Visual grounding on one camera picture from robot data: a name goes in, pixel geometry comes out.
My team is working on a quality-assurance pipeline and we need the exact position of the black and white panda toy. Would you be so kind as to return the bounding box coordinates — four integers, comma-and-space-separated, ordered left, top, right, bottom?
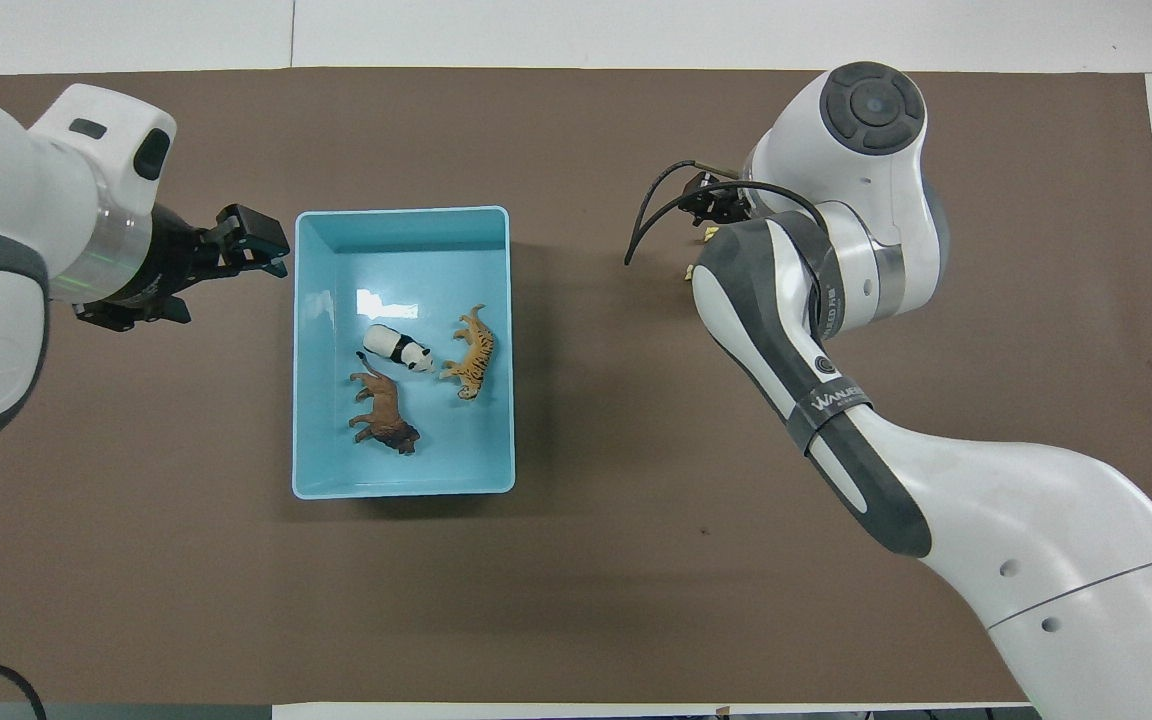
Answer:
362, 323, 436, 376

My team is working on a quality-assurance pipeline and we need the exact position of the brown lion toy figure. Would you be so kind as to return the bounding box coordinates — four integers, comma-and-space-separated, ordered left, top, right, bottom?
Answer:
348, 350, 423, 457

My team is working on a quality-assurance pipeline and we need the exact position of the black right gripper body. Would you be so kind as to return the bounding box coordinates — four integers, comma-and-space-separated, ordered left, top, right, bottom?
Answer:
681, 171, 754, 228

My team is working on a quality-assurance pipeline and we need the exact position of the brown paper table mat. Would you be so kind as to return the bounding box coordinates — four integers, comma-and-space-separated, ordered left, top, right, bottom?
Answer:
0, 67, 1152, 705

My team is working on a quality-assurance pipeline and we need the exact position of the light blue plastic storage box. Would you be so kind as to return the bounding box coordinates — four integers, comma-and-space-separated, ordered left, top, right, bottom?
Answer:
292, 206, 517, 500

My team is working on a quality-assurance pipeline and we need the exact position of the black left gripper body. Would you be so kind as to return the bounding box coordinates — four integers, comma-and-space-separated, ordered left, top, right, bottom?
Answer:
74, 204, 214, 334

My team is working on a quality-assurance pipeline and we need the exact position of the orange striped tiger toy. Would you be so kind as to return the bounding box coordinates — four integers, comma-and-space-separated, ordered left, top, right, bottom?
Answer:
438, 303, 498, 402

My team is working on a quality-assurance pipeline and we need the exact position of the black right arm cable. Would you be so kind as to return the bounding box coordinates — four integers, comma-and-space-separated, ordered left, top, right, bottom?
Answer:
623, 159, 829, 267

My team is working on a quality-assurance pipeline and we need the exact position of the cream llama toy figure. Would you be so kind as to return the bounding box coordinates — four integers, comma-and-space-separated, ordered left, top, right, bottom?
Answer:
683, 227, 721, 282

